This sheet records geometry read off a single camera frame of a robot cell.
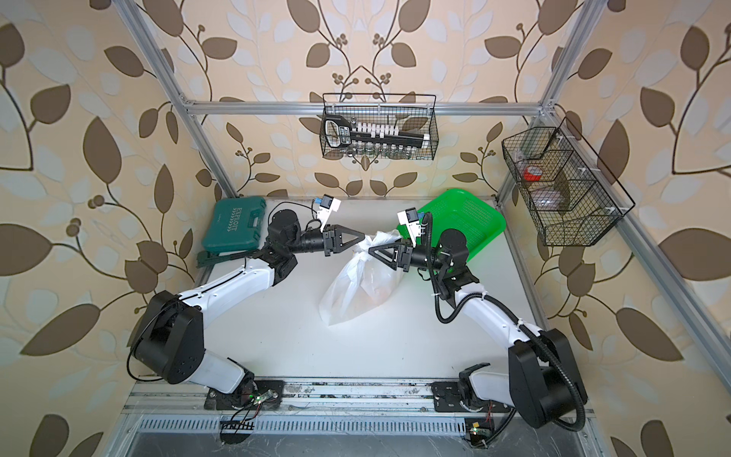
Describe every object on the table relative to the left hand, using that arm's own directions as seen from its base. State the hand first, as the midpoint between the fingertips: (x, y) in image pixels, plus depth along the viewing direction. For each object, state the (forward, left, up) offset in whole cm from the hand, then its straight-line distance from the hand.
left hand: (358, 235), depth 70 cm
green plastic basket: (+34, -39, -26) cm, 58 cm away
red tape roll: (+21, -49, +4) cm, 54 cm away
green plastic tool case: (+26, +49, -27) cm, 62 cm away
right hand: (-3, -3, -2) cm, 5 cm away
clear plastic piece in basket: (+9, -49, +3) cm, 49 cm away
